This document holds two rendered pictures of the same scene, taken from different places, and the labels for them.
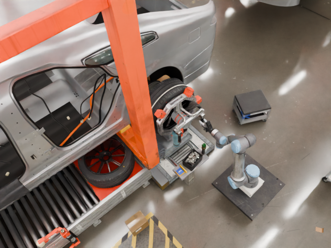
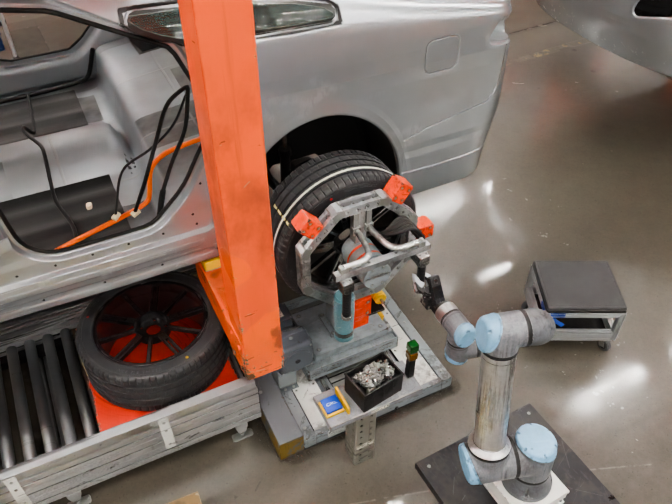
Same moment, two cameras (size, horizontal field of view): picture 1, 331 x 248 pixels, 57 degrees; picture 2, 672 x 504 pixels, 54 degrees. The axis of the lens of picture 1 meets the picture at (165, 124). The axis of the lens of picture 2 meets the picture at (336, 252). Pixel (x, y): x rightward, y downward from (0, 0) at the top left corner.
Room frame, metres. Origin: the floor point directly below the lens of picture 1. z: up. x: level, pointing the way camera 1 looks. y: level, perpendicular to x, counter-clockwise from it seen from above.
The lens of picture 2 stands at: (-0.04, -0.38, 2.76)
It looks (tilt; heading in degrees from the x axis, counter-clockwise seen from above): 43 degrees down; 9
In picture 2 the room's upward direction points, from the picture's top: straight up
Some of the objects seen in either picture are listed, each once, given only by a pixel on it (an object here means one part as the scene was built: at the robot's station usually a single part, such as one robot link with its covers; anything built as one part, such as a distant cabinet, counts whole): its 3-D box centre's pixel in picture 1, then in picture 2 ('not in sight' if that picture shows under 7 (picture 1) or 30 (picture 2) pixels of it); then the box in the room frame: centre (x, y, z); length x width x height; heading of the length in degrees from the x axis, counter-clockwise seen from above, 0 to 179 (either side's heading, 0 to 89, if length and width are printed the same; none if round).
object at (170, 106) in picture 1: (177, 115); (357, 250); (2.02, -0.14, 0.85); 0.54 x 0.07 x 0.54; 125
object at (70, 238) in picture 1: (69, 236); not in sight; (0.93, 1.15, 0.30); 0.09 x 0.05 x 0.50; 125
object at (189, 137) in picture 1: (169, 139); (338, 333); (2.15, -0.04, 0.13); 0.50 x 0.36 x 0.10; 125
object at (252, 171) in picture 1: (251, 173); (531, 452); (1.34, -0.88, 0.57); 0.17 x 0.15 x 0.18; 109
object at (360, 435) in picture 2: (188, 173); (360, 427); (1.58, -0.23, 0.21); 0.10 x 0.10 x 0.42; 35
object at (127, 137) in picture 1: (131, 135); (227, 280); (1.91, 0.41, 0.69); 0.52 x 0.17 x 0.35; 35
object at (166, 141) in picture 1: (169, 131); (339, 308); (2.16, -0.04, 0.32); 0.40 x 0.30 x 0.28; 125
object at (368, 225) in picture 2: (190, 107); (394, 228); (1.97, -0.29, 1.03); 0.19 x 0.18 x 0.11; 35
